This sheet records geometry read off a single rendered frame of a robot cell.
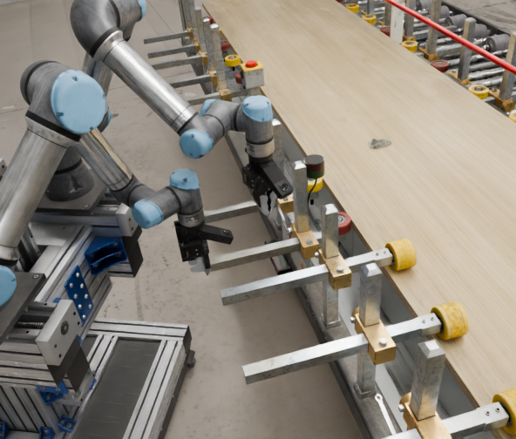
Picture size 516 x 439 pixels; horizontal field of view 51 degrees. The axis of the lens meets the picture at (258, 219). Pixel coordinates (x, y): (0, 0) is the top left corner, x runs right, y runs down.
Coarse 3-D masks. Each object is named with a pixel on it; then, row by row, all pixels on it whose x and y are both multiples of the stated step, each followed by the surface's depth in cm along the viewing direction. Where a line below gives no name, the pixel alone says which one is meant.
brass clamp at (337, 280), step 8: (320, 248) 148; (320, 256) 146; (336, 256) 144; (320, 264) 148; (328, 264) 142; (336, 264) 141; (344, 264) 141; (336, 272) 139; (344, 272) 139; (336, 280) 139; (344, 280) 140; (336, 288) 141
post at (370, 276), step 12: (372, 264) 116; (360, 276) 119; (372, 276) 115; (360, 288) 121; (372, 288) 117; (360, 300) 123; (372, 300) 119; (360, 312) 125; (372, 312) 122; (372, 324) 124; (360, 360) 134; (360, 372) 136; (372, 372) 135; (360, 384) 139; (372, 384) 138
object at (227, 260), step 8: (320, 232) 170; (288, 240) 168; (296, 240) 168; (320, 240) 168; (256, 248) 166; (264, 248) 166; (272, 248) 166; (280, 248) 166; (288, 248) 167; (296, 248) 168; (224, 256) 165; (232, 256) 165; (240, 256) 164; (248, 256) 165; (256, 256) 165; (264, 256) 166; (272, 256) 167; (216, 264) 163; (224, 264) 164; (232, 264) 165; (240, 264) 165
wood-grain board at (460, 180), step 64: (256, 0) 368; (320, 0) 355; (320, 64) 268; (384, 64) 261; (320, 128) 216; (384, 128) 211; (448, 128) 207; (512, 128) 202; (384, 192) 177; (448, 192) 174; (512, 192) 171; (448, 256) 150; (512, 256) 148; (512, 320) 131; (512, 384) 117
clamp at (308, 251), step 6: (294, 222) 174; (294, 228) 171; (294, 234) 172; (300, 234) 168; (306, 234) 168; (312, 234) 168; (300, 240) 166; (306, 240) 166; (300, 246) 167; (306, 246) 164; (312, 246) 164; (318, 246) 165; (306, 252) 165; (312, 252) 165; (306, 258) 166
